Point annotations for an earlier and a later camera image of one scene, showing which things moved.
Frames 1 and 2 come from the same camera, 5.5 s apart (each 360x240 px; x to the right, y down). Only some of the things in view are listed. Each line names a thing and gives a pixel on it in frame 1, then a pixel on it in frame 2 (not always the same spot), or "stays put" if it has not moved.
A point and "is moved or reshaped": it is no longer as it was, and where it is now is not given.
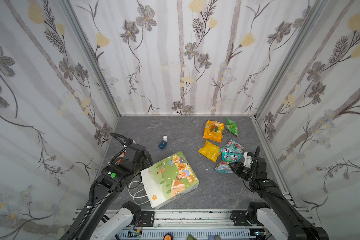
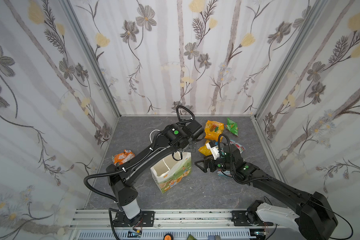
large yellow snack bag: (210, 150) stays put
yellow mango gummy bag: (213, 131) stays put
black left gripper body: (139, 156) to (190, 145)
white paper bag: (169, 180) is moved or reshaped
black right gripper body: (244, 170) to (211, 165)
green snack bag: (232, 126) stays put
